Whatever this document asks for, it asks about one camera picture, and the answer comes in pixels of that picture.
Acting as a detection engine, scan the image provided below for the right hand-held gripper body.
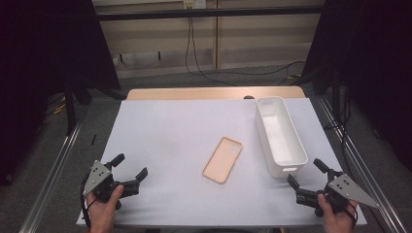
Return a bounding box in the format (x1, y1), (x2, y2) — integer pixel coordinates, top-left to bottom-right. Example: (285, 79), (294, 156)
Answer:
(295, 170), (380, 217)

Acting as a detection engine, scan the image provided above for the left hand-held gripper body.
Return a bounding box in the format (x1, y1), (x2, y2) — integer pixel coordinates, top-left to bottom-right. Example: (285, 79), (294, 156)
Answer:
(82, 159), (141, 210)

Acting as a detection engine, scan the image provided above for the white plastic bin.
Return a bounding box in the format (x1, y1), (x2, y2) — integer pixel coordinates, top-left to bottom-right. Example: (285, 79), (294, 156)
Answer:
(255, 95), (309, 179)

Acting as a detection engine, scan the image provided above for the beige phone case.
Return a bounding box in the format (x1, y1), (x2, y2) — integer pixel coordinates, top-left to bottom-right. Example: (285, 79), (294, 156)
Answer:
(201, 136), (244, 184)

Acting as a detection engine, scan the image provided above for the person's right hand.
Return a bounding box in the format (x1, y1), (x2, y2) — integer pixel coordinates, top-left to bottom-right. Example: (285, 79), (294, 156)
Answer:
(317, 193), (359, 233)

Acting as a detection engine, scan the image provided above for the person's left hand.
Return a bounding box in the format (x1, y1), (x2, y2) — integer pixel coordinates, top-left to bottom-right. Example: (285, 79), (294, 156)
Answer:
(86, 184), (125, 233)

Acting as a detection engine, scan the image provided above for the white board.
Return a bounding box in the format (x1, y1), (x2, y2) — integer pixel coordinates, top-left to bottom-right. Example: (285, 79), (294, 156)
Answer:
(76, 98), (367, 227)

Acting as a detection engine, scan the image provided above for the black metal stand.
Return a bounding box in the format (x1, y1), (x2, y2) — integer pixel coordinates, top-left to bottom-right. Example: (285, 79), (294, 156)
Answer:
(63, 79), (78, 136)

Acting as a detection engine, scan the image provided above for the wooden table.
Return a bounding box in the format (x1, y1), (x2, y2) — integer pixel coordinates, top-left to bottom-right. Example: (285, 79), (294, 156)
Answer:
(125, 85), (306, 101)

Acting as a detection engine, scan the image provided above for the black curtain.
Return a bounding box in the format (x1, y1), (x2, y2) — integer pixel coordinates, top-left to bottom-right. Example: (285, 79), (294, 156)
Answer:
(302, 0), (412, 171)
(0, 0), (121, 187)

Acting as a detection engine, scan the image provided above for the black horizontal bar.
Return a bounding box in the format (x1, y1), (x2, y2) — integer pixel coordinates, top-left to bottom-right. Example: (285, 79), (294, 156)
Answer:
(95, 5), (326, 21)

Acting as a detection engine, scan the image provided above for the white power outlet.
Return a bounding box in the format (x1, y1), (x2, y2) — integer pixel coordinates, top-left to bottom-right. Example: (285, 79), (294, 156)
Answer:
(183, 0), (207, 10)

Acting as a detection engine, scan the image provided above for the aluminium rail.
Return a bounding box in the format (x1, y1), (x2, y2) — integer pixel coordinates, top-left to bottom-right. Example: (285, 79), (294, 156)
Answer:
(318, 96), (407, 233)
(18, 121), (83, 233)

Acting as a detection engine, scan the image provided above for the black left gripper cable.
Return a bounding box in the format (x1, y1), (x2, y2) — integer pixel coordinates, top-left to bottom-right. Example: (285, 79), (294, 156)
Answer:
(80, 179), (98, 229)

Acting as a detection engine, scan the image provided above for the black cable bundle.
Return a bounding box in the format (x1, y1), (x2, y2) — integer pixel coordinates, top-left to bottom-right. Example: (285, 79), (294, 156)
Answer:
(324, 85), (355, 171)

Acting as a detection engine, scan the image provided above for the yellow cable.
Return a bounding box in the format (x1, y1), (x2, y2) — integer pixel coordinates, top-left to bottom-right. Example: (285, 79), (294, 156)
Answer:
(51, 102), (67, 116)

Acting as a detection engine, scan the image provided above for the black floor cable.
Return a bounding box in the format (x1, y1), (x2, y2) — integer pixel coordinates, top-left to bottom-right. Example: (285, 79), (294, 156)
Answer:
(193, 60), (306, 78)

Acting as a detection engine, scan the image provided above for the black hanging wall cable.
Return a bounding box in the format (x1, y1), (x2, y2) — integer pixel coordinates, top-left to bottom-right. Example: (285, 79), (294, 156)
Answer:
(185, 17), (239, 87)

